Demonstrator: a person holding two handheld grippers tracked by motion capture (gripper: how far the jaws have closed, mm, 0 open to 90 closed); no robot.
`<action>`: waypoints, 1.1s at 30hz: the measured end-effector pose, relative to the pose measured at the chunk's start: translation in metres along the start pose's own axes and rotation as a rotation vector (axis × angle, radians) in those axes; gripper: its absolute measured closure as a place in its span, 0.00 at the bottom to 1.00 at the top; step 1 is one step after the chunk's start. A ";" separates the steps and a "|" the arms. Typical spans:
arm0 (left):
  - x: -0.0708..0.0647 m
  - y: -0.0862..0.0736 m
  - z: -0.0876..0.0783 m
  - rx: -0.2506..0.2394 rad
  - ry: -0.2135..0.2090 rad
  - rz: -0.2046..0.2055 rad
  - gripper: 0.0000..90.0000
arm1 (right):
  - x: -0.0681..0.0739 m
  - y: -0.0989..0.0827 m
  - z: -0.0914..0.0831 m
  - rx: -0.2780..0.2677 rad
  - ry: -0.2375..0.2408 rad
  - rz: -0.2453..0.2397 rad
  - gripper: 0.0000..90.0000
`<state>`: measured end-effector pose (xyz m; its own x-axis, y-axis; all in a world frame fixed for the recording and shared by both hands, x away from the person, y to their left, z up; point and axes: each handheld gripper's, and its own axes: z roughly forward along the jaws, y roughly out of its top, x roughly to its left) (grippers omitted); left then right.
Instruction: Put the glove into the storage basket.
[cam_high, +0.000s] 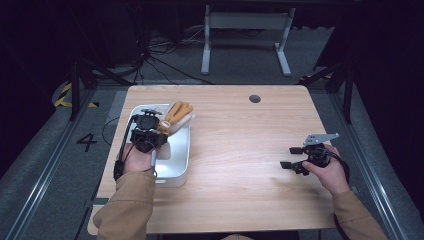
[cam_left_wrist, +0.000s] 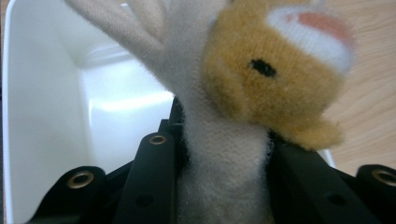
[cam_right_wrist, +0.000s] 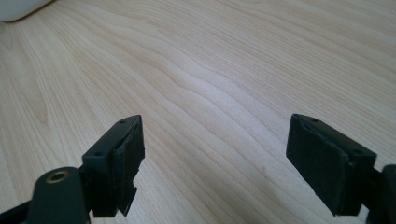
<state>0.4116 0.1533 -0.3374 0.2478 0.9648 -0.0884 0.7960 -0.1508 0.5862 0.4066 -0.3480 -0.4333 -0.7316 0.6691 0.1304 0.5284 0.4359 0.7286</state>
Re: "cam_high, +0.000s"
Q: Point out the white metal desk frame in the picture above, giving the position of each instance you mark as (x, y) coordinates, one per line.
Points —
(248, 20)

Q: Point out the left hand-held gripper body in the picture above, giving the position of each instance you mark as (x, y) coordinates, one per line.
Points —
(145, 133)

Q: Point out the white plastic bin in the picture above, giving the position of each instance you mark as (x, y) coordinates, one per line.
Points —
(178, 150)

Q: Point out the labelled cream and orange glove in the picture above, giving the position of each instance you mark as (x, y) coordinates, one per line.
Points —
(180, 111)

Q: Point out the person's left hand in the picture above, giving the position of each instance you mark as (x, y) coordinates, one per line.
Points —
(135, 161)

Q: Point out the grey metal floor rail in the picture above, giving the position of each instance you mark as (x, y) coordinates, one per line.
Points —
(50, 160)
(366, 156)

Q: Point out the black metal stand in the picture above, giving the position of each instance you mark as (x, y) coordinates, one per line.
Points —
(76, 90)
(348, 93)

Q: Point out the person's right hand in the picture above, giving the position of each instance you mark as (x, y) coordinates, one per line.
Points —
(333, 176)

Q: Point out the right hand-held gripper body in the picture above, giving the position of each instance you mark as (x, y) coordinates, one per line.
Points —
(316, 155)

